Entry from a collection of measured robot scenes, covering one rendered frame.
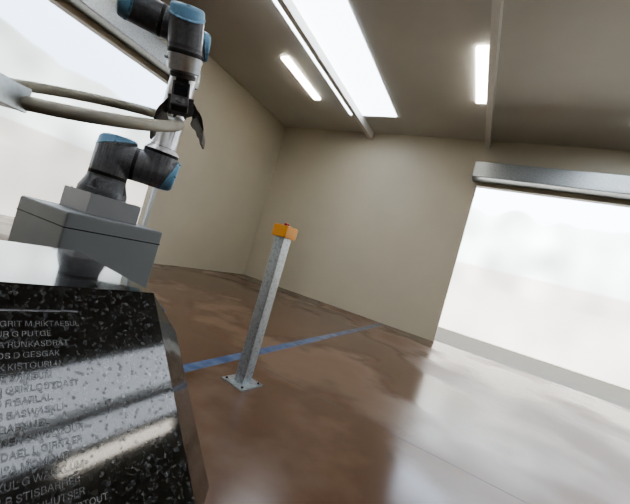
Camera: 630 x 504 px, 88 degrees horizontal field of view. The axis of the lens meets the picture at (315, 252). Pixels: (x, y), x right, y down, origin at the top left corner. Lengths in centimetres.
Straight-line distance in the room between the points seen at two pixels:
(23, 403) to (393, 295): 663
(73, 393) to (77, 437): 5
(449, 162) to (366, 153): 180
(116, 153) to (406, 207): 608
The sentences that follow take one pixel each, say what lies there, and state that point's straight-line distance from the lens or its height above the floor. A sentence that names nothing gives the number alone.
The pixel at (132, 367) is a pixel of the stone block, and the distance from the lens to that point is 54.
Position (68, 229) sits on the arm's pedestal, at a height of 78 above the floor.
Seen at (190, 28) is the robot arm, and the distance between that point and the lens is 110.
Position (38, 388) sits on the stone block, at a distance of 50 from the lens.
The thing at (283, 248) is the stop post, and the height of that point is 93.
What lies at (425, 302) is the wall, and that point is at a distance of 678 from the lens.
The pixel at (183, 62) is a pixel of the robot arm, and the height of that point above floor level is 135.
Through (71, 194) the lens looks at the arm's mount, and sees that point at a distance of 172.
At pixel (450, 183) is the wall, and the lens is 713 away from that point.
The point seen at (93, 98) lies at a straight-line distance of 135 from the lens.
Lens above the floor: 93
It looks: 1 degrees up
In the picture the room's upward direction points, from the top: 16 degrees clockwise
